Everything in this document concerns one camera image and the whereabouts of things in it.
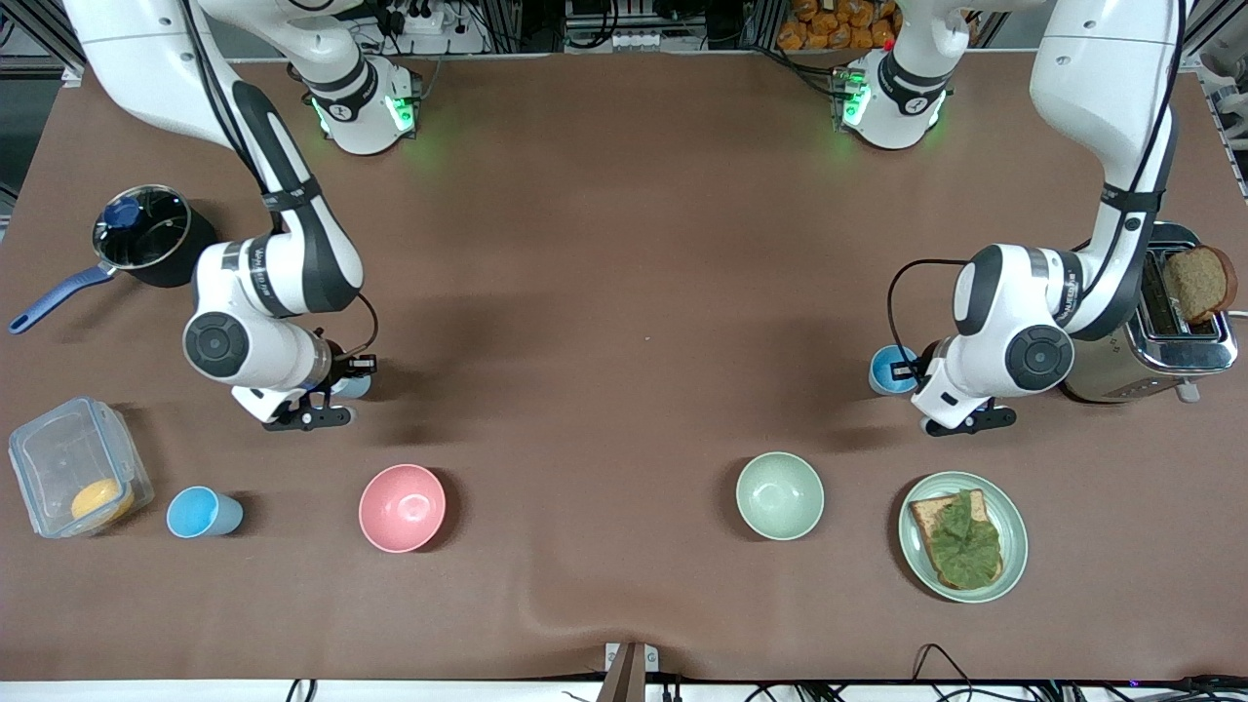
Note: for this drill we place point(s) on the brown toast slice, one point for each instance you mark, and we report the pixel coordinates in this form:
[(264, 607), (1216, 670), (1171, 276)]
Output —
[(922, 509)]

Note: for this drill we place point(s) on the metal table clamp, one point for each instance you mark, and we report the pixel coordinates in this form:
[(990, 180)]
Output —
[(629, 673)]

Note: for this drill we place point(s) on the clear plastic lidded container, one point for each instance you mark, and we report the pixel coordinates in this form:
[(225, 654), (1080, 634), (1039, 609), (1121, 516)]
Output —
[(58, 453)]

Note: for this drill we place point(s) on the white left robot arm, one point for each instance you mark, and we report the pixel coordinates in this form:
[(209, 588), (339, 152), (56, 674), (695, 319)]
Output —
[(1102, 78)]

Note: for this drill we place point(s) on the yellow round food piece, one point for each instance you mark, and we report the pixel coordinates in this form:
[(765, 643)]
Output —
[(97, 499)]

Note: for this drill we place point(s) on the white power strip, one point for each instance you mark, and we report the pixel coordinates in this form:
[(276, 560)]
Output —
[(429, 21)]

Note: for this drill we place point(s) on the pale green plate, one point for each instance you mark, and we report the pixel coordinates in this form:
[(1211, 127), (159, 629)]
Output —
[(1015, 531)]

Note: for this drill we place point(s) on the pale green bowl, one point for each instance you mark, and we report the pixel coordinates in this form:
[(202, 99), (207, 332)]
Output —
[(780, 495)]

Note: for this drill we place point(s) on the brown bread slice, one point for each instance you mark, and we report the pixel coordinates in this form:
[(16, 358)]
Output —
[(1199, 283)]

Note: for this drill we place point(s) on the brown table cover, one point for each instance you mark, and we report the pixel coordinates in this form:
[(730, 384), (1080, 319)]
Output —
[(624, 244)]

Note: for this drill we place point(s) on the bag of orange buns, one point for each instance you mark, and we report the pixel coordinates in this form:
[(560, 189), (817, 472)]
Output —
[(838, 24)]

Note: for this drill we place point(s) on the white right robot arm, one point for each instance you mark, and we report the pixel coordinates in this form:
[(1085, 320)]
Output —
[(292, 263)]

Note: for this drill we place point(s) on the silver toaster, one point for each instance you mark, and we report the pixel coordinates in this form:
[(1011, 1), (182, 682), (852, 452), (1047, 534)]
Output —
[(1102, 375)]

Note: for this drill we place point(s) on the blue plastic cup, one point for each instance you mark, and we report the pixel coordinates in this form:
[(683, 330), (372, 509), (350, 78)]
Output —
[(882, 375), (356, 387), (200, 512)]

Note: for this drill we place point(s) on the green lettuce leaf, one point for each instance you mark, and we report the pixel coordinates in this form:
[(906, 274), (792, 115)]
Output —
[(965, 546)]

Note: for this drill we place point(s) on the pink plastic bowl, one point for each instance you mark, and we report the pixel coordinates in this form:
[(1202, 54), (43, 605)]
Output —
[(402, 507)]

